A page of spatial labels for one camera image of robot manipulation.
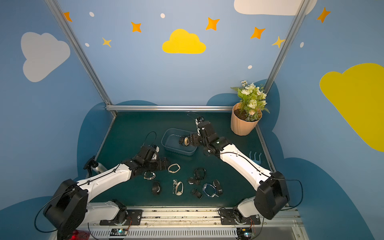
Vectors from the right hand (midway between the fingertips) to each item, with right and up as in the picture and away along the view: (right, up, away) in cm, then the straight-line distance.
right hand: (199, 133), depth 83 cm
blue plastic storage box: (-20, -7, +21) cm, 30 cm away
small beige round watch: (-9, -5, +16) cm, 19 cm away
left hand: (-18, -18, +3) cm, 26 cm away
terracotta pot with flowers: (+33, +13, +18) cm, 40 cm away
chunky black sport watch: (0, -24, +5) cm, 25 cm away
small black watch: (-3, -32, -3) cm, 32 cm away
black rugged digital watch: (-23, -29, -3) cm, 38 cm away
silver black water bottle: (-57, -18, -3) cm, 60 cm away
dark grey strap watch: (+10, -29, +3) cm, 31 cm away
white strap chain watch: (-14, -28, -1) cm, 32 cm away
